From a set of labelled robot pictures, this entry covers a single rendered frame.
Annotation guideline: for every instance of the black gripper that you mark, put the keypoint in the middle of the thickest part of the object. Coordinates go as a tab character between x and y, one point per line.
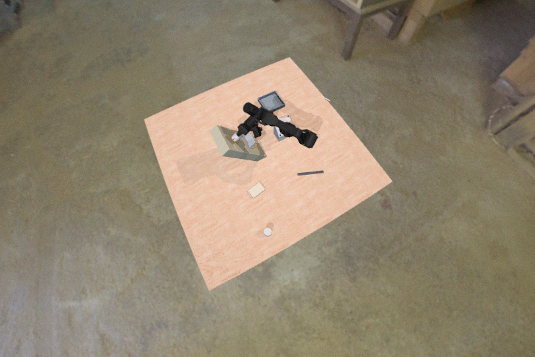
244	128

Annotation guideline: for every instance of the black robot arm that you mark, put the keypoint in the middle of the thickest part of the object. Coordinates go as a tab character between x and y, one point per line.
305	137

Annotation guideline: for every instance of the beige service panel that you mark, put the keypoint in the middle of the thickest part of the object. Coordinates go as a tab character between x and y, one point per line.
240	149

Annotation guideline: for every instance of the white cylinder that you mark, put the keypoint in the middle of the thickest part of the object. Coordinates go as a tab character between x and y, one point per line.
235	138

